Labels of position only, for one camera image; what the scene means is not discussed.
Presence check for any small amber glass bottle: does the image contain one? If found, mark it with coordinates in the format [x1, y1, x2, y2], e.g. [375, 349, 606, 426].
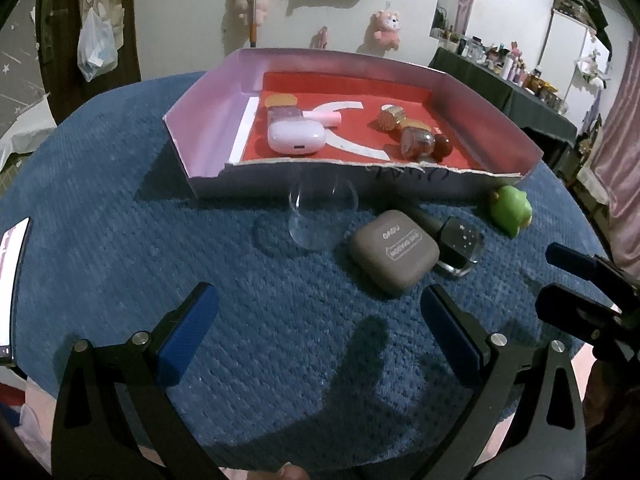
[377, 104, 407, 133]

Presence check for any metal door handle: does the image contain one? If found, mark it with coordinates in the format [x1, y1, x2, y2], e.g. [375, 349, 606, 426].
[40, 0, 56, 65]

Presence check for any pink bear plush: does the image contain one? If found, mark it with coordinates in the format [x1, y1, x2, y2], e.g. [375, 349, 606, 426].
[371, 9, 402, 51]

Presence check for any smartphone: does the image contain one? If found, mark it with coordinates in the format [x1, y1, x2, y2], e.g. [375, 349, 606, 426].
[0, 216, 33, 367]

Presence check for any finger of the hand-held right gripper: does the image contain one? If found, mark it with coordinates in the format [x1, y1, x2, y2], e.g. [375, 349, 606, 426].
[536, 282, 640, 361]
[545, 242, 640, 316]

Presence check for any dark green bag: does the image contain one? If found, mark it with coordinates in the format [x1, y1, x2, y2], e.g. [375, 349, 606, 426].
[555, 0, 613, 51]

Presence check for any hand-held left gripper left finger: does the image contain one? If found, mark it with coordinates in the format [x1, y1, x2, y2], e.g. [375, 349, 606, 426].
[50, 281, 223, 480]

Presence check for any taupe eyeshadow compact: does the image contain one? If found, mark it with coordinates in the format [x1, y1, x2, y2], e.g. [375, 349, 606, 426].
[348, 209, 441, 296]

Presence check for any white plastic sheet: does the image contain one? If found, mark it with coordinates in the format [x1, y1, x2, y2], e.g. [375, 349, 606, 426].
[0, 92, 57, 171]

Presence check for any pink and red cardboard box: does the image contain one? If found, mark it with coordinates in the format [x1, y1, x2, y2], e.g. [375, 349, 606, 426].
[162, 49, 545, 202]

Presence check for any pink plush toy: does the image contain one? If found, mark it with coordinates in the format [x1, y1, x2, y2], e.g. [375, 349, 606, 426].
[230, 0, 273, 26]

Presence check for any dark brown door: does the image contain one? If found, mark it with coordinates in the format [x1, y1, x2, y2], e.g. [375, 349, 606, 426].
[35, 0, 143, 126]

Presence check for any table with dark green cloth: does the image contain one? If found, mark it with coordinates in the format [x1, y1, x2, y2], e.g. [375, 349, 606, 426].
[429, 46, 578, 146]

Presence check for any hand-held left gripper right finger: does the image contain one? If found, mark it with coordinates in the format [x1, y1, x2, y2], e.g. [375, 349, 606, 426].
[420, 284, 587, 480]

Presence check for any white plastic bag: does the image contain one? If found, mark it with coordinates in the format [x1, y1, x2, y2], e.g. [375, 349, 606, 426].
[76, 7, 119, 82]

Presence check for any glitter bottle with brown cap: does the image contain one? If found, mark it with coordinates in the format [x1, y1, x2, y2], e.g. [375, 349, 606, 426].
[398, 127, 454, 162]

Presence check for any lilac earbud case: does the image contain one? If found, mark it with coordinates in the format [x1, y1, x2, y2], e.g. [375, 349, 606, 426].
[266, 119, 327, 157]

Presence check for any metal shelf rack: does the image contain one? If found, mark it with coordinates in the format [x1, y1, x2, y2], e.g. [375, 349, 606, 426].
[547, 0, 616, 108]

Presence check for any green mushroom toy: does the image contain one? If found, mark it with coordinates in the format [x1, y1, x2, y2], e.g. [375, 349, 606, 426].
[487, 185, 533, 239]

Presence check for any black starry nail polish bottle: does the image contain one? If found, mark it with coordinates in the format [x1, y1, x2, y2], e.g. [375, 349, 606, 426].
[407, 204, 485, 279]

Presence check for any pink nail polish bottle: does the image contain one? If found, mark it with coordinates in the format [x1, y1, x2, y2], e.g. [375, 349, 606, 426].
[267, 105, 343, 128]

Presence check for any orange handled stick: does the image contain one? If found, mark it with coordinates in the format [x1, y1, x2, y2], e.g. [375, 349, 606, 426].
[249, 0, 262, 48]

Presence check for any clear plastic cup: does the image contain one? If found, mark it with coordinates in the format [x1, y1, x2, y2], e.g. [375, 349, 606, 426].
[287, 172, 360, 252]

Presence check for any row of cosmetic bottles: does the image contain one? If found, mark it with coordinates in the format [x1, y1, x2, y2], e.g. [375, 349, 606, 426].
[431, 7, 571, 111]

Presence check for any pink curtain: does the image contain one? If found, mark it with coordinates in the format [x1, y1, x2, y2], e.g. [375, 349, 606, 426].
[590, 25, 640, 266]

